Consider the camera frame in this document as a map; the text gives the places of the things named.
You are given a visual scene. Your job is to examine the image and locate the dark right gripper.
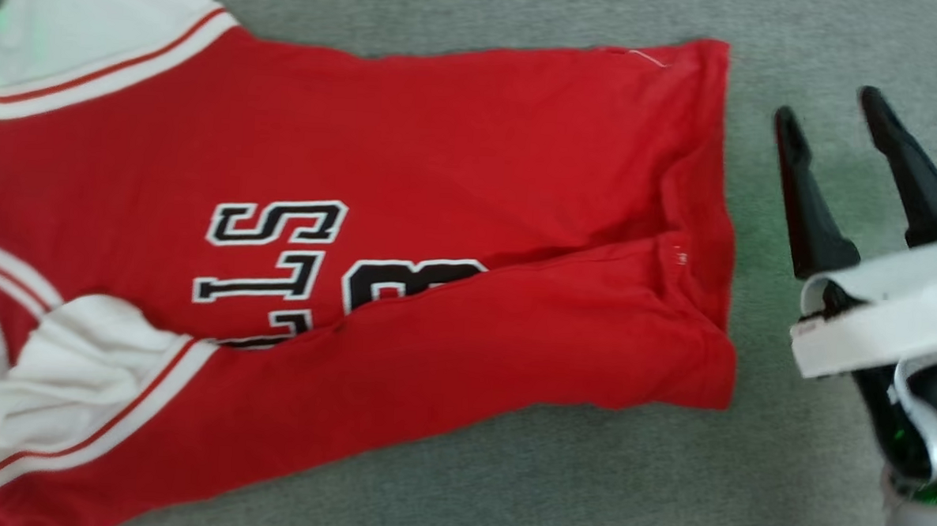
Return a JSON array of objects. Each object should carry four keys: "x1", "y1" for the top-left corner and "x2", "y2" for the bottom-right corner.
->
[{"x1": 758, "y1": 81, "x2": 937, "y2": 507}]

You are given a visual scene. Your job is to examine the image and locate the red white basketball jersey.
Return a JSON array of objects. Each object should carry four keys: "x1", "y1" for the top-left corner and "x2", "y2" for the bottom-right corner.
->
[{"x1": 0, "y1": 0, "x2": 754, "y2": 526}]

